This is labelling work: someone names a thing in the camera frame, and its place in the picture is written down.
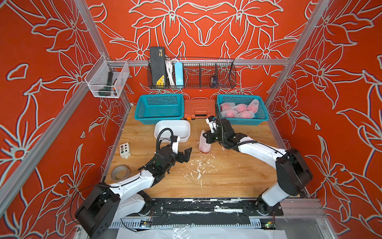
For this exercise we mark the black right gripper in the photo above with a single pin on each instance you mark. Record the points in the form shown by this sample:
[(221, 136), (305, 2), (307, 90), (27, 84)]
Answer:
[(209, 138)]

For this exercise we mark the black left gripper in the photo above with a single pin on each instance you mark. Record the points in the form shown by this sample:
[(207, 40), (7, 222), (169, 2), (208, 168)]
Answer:
[(186, 156)]

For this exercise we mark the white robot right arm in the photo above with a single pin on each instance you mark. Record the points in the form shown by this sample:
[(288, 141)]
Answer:
[(293, 173)]

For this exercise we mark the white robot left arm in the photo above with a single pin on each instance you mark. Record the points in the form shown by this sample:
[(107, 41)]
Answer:
[(108, 203)]

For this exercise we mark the teal basket with netted apples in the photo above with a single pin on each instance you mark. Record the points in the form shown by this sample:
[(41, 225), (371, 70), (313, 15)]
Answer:
[(260, 116)]

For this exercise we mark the white plastic tray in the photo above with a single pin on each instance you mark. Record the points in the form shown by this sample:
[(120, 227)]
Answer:
[(181, 128)]

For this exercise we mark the orange plastic tool case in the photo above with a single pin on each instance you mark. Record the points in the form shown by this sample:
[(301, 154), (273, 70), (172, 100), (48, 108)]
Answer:
[(199, 108)]

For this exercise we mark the teal empty basket left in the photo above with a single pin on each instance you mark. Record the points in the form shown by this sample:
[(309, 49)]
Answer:
[(151, 109)]

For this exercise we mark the white button control box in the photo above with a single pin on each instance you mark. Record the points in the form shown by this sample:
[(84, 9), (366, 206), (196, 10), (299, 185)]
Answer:
[(124, 150)]

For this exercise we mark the clear tape roll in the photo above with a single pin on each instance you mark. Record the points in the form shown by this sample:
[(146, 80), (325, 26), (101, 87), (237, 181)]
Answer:
[(120, 173)]

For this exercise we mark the light blue flat box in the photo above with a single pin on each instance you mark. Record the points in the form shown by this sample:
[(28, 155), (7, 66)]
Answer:
[(179, 74)]

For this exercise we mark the black box with yellow label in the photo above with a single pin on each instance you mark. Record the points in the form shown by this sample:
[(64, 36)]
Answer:
[(157, 66)]

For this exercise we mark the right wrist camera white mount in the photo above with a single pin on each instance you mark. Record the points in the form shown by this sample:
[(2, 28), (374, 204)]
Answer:
[(211, 121)]

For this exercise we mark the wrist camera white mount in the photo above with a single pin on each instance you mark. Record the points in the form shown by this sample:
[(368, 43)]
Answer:
[(175, 144), (211, 121)]

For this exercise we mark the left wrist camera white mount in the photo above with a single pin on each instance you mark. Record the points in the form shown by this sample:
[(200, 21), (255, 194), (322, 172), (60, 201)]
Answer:
[(175, 144)]

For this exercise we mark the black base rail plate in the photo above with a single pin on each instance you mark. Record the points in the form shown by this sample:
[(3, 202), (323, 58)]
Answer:
[(206, 212)]

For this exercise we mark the black wire wall basket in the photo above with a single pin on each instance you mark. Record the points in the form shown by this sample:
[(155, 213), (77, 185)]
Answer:
[(198, 72)]

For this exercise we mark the dark green tool handle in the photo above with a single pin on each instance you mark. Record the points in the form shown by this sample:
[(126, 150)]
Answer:
[(107, 89)]

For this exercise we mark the clear acrylic wall box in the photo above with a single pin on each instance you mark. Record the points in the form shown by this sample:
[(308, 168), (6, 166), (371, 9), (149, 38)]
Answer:
[(97, 77)]

